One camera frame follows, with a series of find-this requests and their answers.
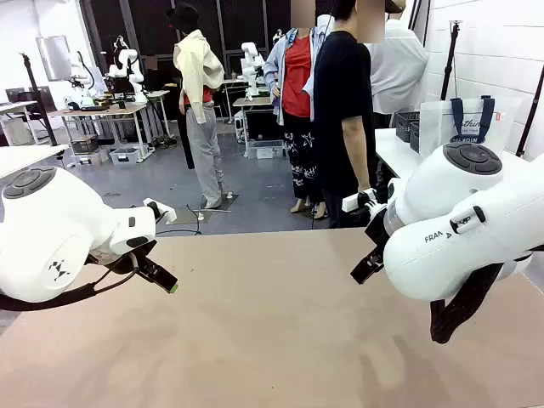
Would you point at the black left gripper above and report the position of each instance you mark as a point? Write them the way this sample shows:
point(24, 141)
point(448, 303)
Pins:
point(127, 263)

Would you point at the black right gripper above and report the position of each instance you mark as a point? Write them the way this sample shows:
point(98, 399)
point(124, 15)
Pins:
point(376, 231)

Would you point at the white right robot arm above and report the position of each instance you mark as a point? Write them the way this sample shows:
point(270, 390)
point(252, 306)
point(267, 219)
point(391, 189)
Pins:
point(446, 255)

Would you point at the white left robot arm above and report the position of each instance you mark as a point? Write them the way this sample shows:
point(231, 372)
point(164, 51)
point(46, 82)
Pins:
point(51, 238)

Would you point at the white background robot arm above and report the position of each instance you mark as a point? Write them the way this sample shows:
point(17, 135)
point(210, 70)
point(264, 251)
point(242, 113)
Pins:
point(85, 76)
point(251, 55)
point(127, 59)

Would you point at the person's right forearm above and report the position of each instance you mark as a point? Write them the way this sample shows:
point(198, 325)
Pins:
point(355, 153)

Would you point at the person's right hand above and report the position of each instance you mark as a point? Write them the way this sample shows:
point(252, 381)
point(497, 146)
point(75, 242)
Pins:
point(364, 188)

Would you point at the white side table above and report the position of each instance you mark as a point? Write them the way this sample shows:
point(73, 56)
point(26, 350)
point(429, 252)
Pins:
point(389, 149)

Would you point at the clear plastic storage bin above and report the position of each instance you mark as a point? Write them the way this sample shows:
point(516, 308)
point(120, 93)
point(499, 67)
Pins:
point(265, 149)
point(125, 156)

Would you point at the grey storage crate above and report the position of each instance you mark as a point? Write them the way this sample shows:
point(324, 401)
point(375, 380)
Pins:
point(84, 144)

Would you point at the person in black t-shirt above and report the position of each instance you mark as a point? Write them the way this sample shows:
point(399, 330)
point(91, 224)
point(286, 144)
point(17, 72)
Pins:
point(340, 106)

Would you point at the long wooden work table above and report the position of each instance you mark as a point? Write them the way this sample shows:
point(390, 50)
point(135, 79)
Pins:
point(102, 111)

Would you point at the white work table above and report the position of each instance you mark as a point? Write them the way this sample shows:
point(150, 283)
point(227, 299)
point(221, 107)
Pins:
point(25, 155)

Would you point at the small wooden work table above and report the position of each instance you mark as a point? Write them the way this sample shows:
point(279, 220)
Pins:
point(253, 102)

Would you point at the person in white shirt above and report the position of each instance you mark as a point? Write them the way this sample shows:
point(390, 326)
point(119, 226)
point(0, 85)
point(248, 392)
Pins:
point(395, 72)

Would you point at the person in red top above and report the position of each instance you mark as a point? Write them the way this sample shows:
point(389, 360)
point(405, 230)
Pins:
point(297, 76)

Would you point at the person in cream jacket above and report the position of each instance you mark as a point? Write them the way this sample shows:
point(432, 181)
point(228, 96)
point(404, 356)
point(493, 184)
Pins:
point(197, 72)

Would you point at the black tripod stand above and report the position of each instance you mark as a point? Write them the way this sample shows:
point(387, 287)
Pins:
point(450, 64)
point(531, 110)
point(38, 102)

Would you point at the black monitor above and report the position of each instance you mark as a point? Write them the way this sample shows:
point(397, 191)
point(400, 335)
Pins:
point(15, 94)
point(40, 95)

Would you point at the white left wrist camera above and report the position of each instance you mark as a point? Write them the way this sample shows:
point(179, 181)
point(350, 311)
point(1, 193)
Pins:
point(168, 214)

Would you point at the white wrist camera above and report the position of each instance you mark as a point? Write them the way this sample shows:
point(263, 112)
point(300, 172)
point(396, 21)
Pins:
point(168, 214)
point(350, 204)

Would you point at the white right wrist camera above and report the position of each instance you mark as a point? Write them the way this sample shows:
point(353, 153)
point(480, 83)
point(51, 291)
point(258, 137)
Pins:
point(350, 204)

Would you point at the metal floor base plate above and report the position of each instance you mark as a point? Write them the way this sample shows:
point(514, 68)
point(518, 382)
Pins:
point(187, 212)

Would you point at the grey framed wall panel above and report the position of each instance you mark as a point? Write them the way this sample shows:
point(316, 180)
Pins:
point(53, 57)

